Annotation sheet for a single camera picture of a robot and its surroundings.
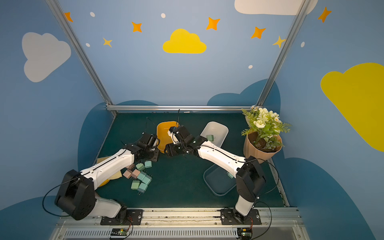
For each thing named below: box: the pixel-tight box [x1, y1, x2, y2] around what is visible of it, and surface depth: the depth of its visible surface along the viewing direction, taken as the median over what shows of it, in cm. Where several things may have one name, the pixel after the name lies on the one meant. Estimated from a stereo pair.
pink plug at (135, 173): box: [131, 169, 141, 179], surface depth 89 cm
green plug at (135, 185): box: [131, 180, 140, 190], surface depth 85 cm
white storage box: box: [200, 121, 229, 148], surface depth 110 cm
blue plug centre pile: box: [137, 172, 146, 181], surface depth 88 cm
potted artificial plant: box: [241, 105, 292, 163], surface depth 81 cm
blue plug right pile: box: [141, 174, 153, 185], surface depth 87 cm
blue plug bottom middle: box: [137, 182, 148, 196], surface depth 84 cm
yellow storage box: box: [156, 121, 180, 154], surface depth 78 cm
